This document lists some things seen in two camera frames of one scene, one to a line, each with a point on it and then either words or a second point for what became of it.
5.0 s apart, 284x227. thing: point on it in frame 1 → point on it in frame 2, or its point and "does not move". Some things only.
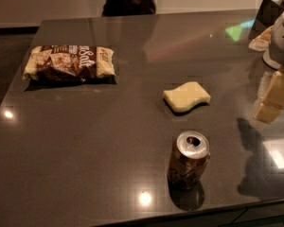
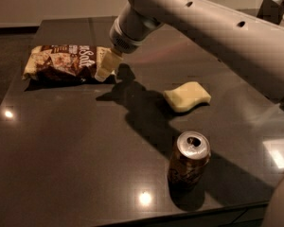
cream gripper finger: [280, 90] → [107, 62]
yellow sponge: [186, 96] does not move
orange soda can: [188, 159] does not move
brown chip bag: [57, 65] does not move
